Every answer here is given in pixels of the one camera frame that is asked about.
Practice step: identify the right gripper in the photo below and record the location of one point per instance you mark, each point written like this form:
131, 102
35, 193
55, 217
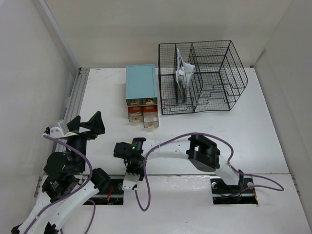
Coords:
141, 172

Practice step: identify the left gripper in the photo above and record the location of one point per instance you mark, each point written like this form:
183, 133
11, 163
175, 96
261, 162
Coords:
95, 124

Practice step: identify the teal drawer box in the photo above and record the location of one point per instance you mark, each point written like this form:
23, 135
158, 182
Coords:
141, 85

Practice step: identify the white paper sheets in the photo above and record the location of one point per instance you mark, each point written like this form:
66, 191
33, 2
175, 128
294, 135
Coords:
183, 74

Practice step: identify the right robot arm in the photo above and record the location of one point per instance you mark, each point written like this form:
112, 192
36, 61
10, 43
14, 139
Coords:
199, 150

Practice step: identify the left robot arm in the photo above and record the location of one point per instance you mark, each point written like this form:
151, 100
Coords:
71, 180

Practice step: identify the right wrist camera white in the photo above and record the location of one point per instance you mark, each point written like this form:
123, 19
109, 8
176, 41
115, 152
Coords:
130, 181

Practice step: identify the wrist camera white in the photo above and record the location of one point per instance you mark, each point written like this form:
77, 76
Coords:
130, 181
59, 129

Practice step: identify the aluminium rail frame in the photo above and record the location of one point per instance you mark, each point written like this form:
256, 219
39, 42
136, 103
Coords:
72, 109

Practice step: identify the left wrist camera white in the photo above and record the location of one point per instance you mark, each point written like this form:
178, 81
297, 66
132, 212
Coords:
59, 129

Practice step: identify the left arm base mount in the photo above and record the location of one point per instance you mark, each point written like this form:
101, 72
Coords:
113, 195

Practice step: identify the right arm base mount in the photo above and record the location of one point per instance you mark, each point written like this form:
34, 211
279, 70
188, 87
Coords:
241, 193

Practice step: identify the black wire mesh organizer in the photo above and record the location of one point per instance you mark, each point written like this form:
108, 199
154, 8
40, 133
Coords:
218, 81

